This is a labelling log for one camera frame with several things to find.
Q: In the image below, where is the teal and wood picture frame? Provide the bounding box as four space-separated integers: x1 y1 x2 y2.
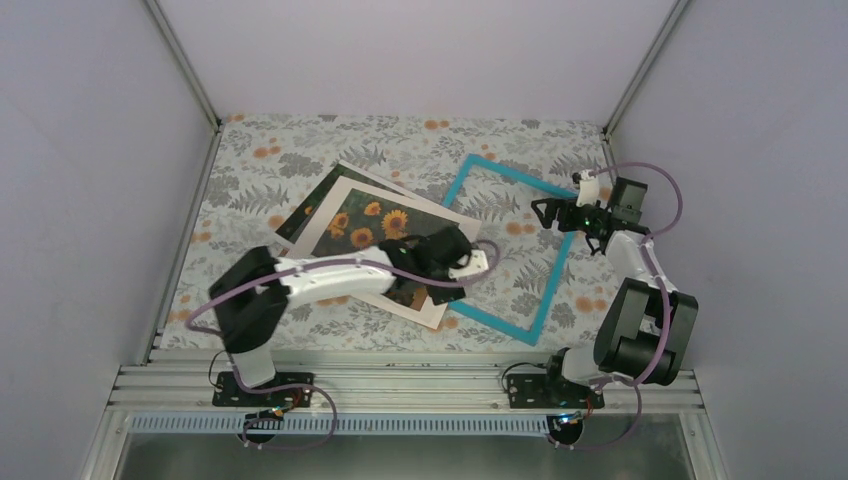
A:
443 155 575 346

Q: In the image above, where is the white mat sunflower photo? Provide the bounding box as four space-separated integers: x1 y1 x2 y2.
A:
286 177 483 331

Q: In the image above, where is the sunflower photo print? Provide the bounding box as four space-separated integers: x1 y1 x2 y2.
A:
275 161 421 244

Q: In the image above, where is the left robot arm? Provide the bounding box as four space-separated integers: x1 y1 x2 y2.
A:
208 225 489 405

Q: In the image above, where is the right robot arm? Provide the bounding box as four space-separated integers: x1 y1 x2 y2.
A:
531 178 698 407

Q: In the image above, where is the floral patterned table mat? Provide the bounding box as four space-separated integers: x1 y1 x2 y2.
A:
160 114 606 353

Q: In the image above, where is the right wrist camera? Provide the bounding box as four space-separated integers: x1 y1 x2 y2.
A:
572 170 601 207

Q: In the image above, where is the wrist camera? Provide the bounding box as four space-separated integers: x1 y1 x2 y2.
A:
572 170 601 207
448 249 490 282

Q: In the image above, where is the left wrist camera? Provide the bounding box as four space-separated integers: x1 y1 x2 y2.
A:
448 249 490 282

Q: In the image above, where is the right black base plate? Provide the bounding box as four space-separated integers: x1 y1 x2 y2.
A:
506 373 605 410

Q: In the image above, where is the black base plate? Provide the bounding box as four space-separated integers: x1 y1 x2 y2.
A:
506 373 605 410
212 372 315 409

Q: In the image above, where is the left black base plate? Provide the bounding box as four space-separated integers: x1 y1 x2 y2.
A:
212 372 315 409

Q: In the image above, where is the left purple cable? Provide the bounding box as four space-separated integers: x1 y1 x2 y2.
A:
184 239 502 452

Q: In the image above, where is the aluminium rail base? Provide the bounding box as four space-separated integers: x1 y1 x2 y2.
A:
109 349 705 415

